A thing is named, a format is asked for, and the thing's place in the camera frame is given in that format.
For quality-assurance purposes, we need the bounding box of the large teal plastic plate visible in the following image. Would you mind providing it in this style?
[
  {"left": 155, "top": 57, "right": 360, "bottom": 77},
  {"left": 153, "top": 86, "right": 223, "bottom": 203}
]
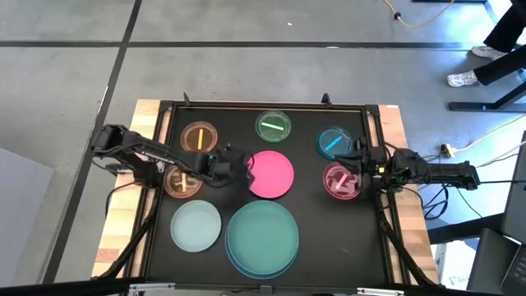
[{"left": 225, "top": 200, "right": 300, "bottom": 276}]

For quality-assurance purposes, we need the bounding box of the light blue plastic plate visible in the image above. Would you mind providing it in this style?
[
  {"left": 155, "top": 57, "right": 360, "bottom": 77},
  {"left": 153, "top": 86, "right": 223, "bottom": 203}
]
[{"left": 169, "top": 199, "right": 223, "bottom": 253}]

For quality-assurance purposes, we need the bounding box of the grey laptop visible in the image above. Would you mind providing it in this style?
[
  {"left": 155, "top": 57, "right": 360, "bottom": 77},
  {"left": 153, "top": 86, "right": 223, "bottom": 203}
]
[{"left": 499, "top": 130, "right": 526, "bottom": 296}]

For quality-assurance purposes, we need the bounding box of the yellow extension cable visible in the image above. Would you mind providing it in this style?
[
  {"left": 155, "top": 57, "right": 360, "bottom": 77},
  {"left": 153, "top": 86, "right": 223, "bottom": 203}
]
[{"left": 381, "top": 0, "right": 455, "bottom": 30}]

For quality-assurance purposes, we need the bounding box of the clear blue plastic plate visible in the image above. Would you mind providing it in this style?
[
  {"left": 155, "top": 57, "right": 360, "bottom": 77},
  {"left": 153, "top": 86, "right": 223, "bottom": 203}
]
[{"left": 315, "top": 125, "right": 354, "bottom": 160}]

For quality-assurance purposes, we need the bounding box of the clear orange plastic plate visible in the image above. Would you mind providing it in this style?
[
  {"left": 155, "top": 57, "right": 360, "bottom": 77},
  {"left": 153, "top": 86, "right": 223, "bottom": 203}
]
[
  {"left": 163, "top": 164, "right": 204, "bottom": 200},
  {"left": 179, "top": 120, "right": 219, "bottom": 154}
]

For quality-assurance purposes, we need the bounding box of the person's white shoe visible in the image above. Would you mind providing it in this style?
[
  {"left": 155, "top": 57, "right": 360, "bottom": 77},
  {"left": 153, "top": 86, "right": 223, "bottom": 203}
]
[
  {"left": 470, "top": 44, "right": 509, "bottom": 61},
  {"left": 446, "top": 69, "right": 479, "bottom": 88}
]

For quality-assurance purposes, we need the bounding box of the large blue plastic plate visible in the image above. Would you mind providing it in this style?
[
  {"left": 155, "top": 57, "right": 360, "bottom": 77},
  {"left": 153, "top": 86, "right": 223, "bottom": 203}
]
[{"left": 224, "top": 229, "right": 300, "bottom": 281}]

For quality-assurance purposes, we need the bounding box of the blue tape strip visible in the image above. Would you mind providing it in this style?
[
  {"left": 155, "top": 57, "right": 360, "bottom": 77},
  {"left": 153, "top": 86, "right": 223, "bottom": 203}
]
[{"left": 324, "top": 135, "right": 344, "bottom": 152}]

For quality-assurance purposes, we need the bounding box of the clear green plastic plate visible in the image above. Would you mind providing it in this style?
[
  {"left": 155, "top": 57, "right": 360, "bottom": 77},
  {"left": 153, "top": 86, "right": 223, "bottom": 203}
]
[{"left": 254, "top": 109, "right": 293, "bottom": 143}]

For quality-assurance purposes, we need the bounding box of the black table leg base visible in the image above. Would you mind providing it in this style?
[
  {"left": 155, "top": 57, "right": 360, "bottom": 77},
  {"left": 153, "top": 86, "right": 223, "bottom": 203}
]
[{"left": 448, "top": 80, "right": 526, "bottom": 113}]

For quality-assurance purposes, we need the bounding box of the black table mat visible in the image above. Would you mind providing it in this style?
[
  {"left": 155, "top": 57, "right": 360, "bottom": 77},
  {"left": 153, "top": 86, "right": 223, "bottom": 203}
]
[{"left": 145, "top": 102, "right": 391, "bottom": 285}]

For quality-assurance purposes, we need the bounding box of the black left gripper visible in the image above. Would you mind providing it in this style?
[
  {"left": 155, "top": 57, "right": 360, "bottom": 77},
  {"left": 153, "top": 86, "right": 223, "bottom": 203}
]
[{"left": 205, "top": 143, "right": 256, "bottom": 192}]

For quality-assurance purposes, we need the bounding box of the opaque pink plastic plate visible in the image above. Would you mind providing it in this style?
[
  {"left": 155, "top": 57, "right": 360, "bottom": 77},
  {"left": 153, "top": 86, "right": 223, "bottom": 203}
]
[{"left": 247, "top": 150, "right": 295, "bottom": 200}]

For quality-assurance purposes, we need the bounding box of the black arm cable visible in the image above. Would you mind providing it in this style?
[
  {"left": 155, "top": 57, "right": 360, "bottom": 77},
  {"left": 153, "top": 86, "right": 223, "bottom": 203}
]
[{"left": 104, "top": 179, "right": 139, "bottom": 218}]

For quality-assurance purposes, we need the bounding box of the clear pink plastic plate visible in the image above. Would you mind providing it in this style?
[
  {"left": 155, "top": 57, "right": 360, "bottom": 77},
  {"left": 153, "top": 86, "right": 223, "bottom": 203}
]
[{"left": 321, "top": 161, "right": 363, "bottom": 201}]

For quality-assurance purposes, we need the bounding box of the white cable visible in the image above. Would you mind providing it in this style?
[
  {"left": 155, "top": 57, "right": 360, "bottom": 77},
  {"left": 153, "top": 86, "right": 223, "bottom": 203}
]
[{"left": 451, "top": 113, "right": 526, "bottom": 154}]

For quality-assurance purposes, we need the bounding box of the white cardboard box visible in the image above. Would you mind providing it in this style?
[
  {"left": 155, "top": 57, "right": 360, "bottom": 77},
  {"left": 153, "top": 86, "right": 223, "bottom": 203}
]
[{"left": 434, "top": 242, "right": 482, "bottom": 289}]

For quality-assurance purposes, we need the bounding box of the black metal table frame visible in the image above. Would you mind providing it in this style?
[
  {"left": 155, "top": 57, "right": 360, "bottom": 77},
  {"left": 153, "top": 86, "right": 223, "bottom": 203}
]
[{"left": 92, "top": 92, "right": 445, "bottom": 296}]

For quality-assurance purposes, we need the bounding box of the black cables bundle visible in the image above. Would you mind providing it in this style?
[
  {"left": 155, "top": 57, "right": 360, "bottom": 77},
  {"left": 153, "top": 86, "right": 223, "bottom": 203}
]
[{"left": 421, "top": 183, "right": 484, "bottom": 221}]

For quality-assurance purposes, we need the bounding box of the person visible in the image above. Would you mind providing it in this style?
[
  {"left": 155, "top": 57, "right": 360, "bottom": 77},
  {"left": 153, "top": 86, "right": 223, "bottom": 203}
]
[{"left": 472, "top": 0, "right": 526, "bottom": 87}]

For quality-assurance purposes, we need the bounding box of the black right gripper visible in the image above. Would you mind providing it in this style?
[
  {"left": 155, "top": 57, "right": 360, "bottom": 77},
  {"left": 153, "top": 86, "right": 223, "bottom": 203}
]
[{"left": 334, "top": 137, "right": 396, "bottom": 193}]

